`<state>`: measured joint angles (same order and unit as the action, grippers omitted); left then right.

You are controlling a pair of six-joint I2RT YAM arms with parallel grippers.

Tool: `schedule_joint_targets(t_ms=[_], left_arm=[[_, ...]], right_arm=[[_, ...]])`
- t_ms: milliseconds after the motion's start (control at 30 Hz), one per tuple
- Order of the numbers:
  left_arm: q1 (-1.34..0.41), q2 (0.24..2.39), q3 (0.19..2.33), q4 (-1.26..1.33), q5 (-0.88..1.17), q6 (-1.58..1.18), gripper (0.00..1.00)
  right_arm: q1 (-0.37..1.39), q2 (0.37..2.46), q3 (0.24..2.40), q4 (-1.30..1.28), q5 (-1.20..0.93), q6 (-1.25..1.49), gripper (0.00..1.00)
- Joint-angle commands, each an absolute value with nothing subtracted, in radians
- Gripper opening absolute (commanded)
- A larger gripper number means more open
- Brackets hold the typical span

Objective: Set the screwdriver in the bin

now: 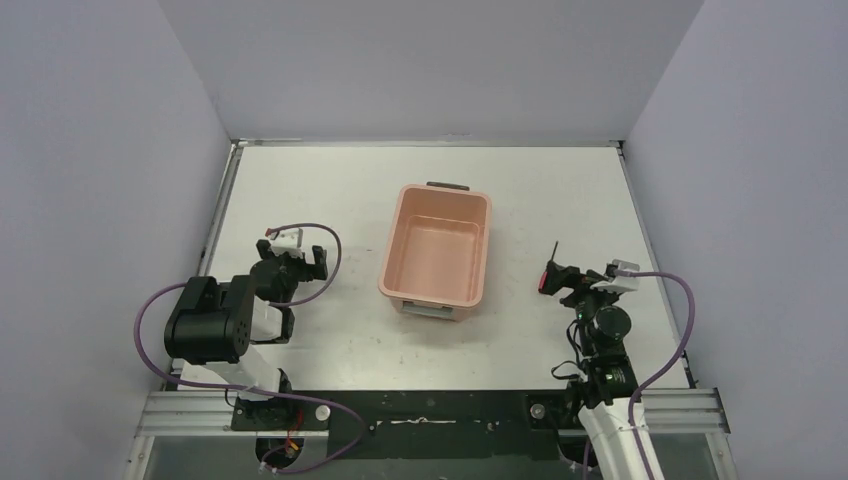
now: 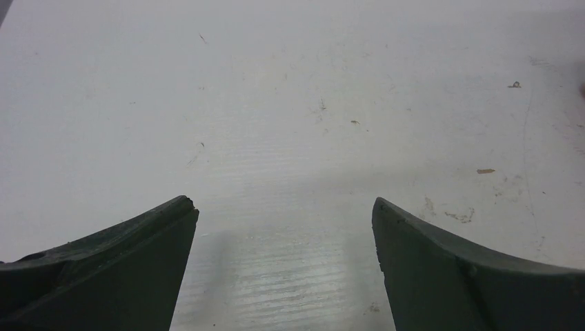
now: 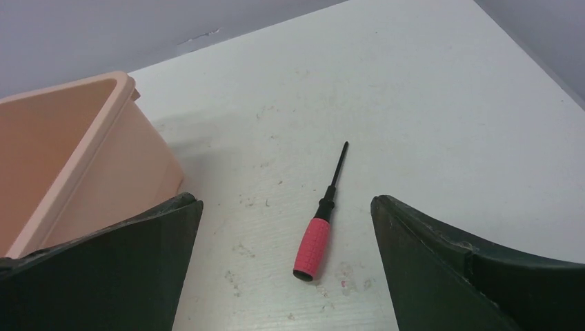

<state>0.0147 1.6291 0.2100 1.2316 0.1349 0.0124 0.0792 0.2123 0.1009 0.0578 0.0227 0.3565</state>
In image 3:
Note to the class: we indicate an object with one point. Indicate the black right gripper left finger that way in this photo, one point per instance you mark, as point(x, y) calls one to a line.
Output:
point(128, 276)

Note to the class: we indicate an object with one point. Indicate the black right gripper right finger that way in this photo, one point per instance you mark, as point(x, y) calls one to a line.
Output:
point(443, 278)

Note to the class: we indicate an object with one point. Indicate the peach plastic bin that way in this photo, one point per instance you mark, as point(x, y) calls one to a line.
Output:
point(76, 158)

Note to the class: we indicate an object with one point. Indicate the red handled black screwdriver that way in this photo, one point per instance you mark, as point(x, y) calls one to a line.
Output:
point(315, 239)

